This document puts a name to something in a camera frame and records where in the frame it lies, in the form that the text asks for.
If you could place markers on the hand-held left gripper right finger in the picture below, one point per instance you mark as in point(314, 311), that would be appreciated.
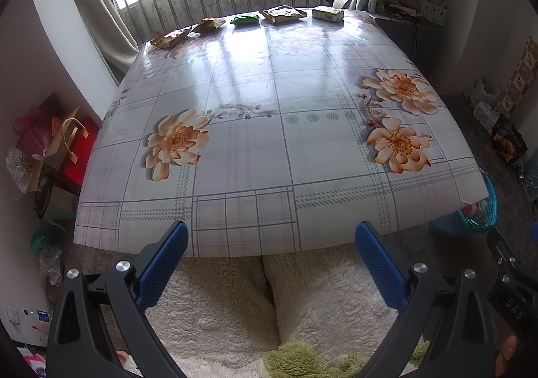
point(378, 264)

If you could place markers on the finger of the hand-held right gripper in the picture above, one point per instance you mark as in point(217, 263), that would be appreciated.
point(534, 233)
point(503, 252)

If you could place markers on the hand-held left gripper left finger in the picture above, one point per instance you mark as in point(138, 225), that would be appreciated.
point(164, 264)

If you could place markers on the blue plastic basket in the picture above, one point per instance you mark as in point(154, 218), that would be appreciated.
point(452, 226)

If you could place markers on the person's right hand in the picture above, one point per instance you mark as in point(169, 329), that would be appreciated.
point(506, 357)

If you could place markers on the dark snack bag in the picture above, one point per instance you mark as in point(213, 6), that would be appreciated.
point(508, 140)

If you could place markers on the pale green box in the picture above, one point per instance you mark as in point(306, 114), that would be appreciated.
point(63, 205)

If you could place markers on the green fluffy cloth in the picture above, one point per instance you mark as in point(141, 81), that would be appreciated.
point(307, 361)

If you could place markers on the green plastic bag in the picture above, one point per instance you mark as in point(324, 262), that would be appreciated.
point(42, 240)

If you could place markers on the clear plastic container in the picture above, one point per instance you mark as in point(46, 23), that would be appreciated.
point(485, 116)

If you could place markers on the clear water bottle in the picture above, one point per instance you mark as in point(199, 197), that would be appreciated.
point(37, 315)

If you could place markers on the black round pot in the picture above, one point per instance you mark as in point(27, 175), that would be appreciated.
point(43, 198)

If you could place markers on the brown paper bag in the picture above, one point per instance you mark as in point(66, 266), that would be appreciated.
point(52, 151)

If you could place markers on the clear plastic bag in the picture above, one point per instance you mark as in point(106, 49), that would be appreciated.
point(19, 172)

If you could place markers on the pink plastic bag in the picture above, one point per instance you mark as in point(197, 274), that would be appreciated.
point(29, 130)

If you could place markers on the brown snack packet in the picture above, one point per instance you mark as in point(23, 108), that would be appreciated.
point(170, 39)

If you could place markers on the white pen holder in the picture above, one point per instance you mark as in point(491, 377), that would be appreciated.
point(433, 14)

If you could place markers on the gold snack packet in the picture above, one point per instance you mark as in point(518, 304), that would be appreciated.
point(209, 24)

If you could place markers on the dark side table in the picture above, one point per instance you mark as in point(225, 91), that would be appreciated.
point(395, 20)

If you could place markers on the yellow green small box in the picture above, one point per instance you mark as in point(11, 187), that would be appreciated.
point(328, 14)

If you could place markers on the small green packet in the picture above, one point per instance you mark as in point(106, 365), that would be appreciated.
point(245, 19)

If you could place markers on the brown flat packet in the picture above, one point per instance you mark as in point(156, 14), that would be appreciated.
point(282, 14)

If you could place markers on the patterned wall panel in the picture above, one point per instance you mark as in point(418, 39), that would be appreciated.
point(519, 75)

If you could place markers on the white wall socket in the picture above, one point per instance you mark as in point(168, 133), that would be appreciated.
point(12, 315)

